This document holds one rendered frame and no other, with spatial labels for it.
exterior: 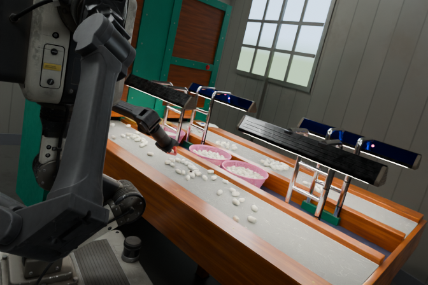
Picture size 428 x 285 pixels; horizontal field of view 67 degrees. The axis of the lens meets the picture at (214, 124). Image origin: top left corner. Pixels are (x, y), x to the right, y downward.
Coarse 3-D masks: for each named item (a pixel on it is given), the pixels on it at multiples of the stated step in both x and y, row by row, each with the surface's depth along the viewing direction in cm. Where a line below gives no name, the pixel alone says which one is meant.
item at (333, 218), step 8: (336, 128) 165; (328, 136) 160; (360, 144) 150; (320, 168) 164; (312, 184) 166; (320, 184) 163; (344, 184) 155; (312, 192) 166; (344, 192) 155; (304, 200) 169; (344, 200) 156; (304, 208) 168; (312, 208) 165; (336, 208) 157; (328, 216) 160; (336, 216) 157; (336, 224) 157
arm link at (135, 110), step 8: (120, 104) 141; (128, 104) 140; (120, 112) 142; (128, 112) 137; (136, 112) 135; (144, 112) 136; (152, 112) 133; (136, 120) 135; (144, 120) 130; (152, 120) 132
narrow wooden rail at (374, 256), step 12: (120, 120) 233; (192, 156) 183; (204, 168) 176; (216, 168) 173; (228, 180) 165; (240, 180) 163; (252, 192) 154; (264, 192) 155; (276, 204) 145; (288, 204) 147; (300, 216) 138; (324, 228) 131; (336, 240) 127; (348, 240) 125; (360, 252) 121; (372, 252) 120
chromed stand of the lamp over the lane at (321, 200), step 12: (288, 132) 130; (300, 132) 136; (324, 144) 120; (336, 144) 128; (300, 156) 144; (312, 168) 140; (288, 192) 148; (300, 192) 144; (324, 192) 137; (324, 204) 137
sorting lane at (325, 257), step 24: (120, 144) 183; (168, 168) 164; (192, 192) 142; (216, 192) 148; (240, 192) 154; (240, 216) 130; (264, 216) 135; (288, 216) 140; (288, 240) 120; (312, 240) 124; (312, 264) 108; (336, 264) 111; (360, 264) 115
